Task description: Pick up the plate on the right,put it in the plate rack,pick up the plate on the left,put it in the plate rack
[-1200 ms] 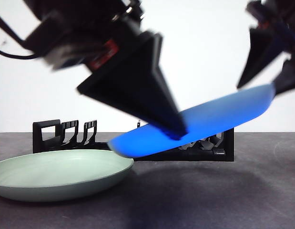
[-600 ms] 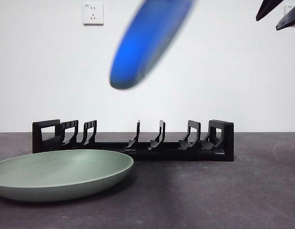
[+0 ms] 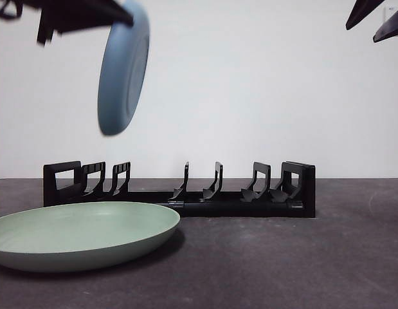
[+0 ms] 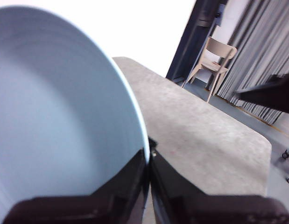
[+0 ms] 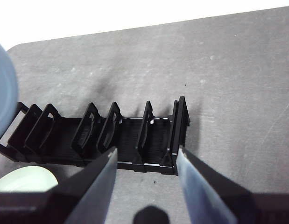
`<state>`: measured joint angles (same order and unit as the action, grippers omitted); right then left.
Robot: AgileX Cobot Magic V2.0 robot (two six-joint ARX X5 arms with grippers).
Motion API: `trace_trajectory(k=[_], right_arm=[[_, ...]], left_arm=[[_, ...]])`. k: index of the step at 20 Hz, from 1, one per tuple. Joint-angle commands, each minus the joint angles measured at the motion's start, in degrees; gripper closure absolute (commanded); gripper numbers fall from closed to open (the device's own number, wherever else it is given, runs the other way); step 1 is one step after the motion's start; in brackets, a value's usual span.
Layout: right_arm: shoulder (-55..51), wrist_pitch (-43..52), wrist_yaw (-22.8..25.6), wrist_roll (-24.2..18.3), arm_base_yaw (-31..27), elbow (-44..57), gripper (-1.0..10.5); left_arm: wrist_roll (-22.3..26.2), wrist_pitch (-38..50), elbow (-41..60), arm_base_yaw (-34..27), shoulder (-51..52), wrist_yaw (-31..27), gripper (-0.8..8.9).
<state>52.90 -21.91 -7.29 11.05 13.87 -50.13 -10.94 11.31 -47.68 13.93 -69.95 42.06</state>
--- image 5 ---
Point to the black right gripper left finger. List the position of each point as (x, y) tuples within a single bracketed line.
[(93, 186)]

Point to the pale green plate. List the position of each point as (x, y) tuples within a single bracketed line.
[(25, 179)]

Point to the black plate rack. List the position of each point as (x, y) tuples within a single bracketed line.
[(130, 130)]

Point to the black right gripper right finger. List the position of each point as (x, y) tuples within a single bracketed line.
[(205, 191)]

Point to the pale blue plate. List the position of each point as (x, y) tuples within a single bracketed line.
[(4, 81)]

